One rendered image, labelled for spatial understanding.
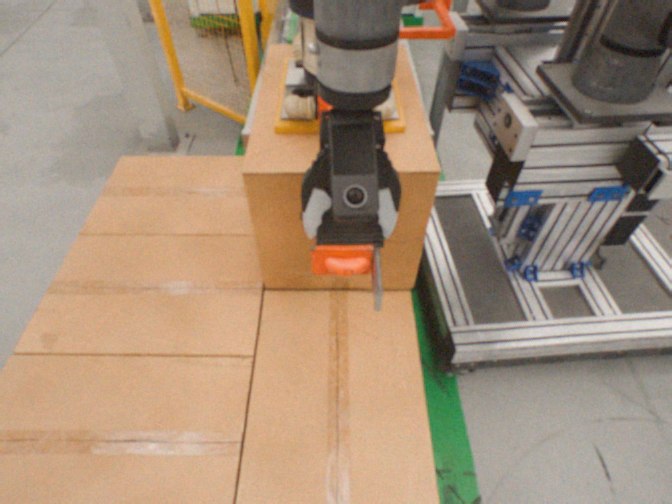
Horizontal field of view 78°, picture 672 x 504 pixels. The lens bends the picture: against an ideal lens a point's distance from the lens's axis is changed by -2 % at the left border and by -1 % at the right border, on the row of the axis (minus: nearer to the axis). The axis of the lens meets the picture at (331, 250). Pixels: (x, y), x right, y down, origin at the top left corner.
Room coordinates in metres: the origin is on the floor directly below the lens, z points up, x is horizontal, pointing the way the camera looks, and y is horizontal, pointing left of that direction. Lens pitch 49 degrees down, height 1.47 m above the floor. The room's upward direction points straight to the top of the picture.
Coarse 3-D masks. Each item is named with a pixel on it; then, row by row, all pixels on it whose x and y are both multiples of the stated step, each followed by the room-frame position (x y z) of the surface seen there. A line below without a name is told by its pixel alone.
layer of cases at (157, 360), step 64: (128, 192) 1.07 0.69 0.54; (192, 192) 1.07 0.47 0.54; (128, 256) 0.79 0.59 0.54; (192, 256) 0.79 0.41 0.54; (256, 256) 0.79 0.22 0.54; (64, 320) 0.57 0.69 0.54; (128, 320) 0.57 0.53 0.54; (192, 320) 0.57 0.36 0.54; (256, 320) 0.57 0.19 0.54; (320, 320) 0.57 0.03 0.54; (384, 320) 0.57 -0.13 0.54; (0, 384) 0.40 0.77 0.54; (64, 384) 0.40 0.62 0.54; (128, 384) 0.40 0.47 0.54; (192, 384) 0.40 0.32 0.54; (256, 384) 0.40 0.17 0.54; (320, 384) 0.40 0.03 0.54; (384, 384) 0.40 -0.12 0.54; (0, 448) 0.26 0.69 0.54; (64, 448) 0.26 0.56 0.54; (128, 448) 0.26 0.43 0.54; (192, 448) 0.26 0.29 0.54; (256, 448) 0.26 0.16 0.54; (320, 448) 0.26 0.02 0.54; (384, 448) 0.26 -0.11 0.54
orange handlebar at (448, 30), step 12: (444, 12) 1.11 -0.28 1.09; (444, 24) 1.05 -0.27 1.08; (408, 36) 1.00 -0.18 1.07; (420, 36) 1.00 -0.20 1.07; (432, 36) 1.00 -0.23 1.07; (444, 36) 1.00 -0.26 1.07; (324, 264) 0.33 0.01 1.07; (336, 264) 0.32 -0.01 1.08; (348, 264) 0.32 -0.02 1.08; (360, 264) 0.32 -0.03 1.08
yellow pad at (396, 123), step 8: (392, 88) 0.96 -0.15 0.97; (392, 96) 0.92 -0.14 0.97; (400, 104) 0.89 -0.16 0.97; (400, 112) 0.86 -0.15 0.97; (384, 120) 0.82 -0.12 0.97; (392, 120) 0.82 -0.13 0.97; (400, 120) 0.82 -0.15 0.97; (384, 128) 0.80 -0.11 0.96; (392, 128) 0.80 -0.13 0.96; (400, 128) 0.80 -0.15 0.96
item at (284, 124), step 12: (288, 60) 1.12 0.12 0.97; (288, 96) 0.92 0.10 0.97; (300, 96) 0.89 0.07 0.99; (312, 96) 0.92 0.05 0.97; (276, 120) 0.83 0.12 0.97; (288, 120) 0.82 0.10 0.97; (300, 120) 0.82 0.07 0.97; (312, 120) 0.82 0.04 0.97; (276, 132) 0.80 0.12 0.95; (288, 132) 0.80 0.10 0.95; (300, 132) 0.80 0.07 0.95; (312, 132) 0.80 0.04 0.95
